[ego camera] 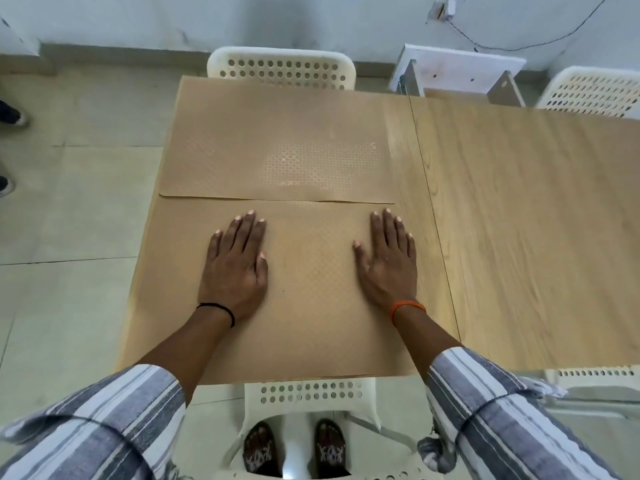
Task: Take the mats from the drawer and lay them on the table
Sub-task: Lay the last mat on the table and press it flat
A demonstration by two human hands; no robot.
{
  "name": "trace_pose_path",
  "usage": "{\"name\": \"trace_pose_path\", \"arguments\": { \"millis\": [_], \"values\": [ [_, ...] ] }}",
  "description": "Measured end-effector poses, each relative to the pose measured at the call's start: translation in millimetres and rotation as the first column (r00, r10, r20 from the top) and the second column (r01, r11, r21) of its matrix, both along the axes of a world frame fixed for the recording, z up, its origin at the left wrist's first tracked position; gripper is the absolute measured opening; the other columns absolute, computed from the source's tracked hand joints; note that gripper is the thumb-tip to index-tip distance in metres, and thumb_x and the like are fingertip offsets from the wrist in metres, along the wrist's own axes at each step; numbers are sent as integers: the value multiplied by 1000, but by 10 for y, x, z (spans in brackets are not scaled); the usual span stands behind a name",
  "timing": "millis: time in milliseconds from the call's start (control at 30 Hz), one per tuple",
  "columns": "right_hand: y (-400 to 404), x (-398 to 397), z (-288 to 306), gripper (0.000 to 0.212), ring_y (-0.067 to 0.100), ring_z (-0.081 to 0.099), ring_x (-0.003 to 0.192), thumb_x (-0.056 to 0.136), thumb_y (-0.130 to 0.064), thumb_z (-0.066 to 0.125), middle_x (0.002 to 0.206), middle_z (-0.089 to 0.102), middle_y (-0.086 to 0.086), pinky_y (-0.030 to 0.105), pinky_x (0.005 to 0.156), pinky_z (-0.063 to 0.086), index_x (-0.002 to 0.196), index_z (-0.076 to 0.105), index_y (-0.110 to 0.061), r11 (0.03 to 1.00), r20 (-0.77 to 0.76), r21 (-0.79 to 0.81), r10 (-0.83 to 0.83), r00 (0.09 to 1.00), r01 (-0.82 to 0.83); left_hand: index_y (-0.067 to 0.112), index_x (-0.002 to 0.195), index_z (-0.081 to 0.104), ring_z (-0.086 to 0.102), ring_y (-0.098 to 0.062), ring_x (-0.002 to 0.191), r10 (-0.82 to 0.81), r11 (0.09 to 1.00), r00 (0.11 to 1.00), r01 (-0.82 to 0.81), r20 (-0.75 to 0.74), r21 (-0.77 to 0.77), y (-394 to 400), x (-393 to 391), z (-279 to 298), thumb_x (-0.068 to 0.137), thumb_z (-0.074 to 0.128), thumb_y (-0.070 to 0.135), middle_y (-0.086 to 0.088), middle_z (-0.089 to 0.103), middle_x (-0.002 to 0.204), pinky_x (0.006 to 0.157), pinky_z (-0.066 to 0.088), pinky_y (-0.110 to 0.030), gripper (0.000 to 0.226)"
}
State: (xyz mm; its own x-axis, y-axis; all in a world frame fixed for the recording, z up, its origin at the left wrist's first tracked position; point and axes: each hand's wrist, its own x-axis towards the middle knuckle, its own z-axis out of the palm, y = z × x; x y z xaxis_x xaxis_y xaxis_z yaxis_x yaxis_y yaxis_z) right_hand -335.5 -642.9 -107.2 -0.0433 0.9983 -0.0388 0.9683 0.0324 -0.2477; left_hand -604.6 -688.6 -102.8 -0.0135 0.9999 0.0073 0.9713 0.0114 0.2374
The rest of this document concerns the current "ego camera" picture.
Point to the person's right hand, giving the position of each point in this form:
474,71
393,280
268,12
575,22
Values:
390,269

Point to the person's left hand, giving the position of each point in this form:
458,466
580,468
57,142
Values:
232,274

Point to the stack of beige placemats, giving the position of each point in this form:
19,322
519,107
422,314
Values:
310,319

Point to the beige textured placemat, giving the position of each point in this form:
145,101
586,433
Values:
250,124

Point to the person's right forearm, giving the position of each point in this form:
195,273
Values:
425,339

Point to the person's left forearm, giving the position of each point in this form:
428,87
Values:
185,354

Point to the black wrist thread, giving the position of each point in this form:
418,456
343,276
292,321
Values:
220,308

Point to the orange wrist thread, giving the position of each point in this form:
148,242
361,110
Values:
407,307

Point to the white perforated plastic chair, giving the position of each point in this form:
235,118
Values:
280,64
300,394
595,373
590,92

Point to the light wooden table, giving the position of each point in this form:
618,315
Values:
525,219

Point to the brown patterned sandal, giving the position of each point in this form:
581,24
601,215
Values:
330,449
260,452

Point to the grey white striped shirt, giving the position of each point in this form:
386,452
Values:
100,424

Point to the white wall socket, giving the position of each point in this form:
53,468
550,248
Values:
444,8

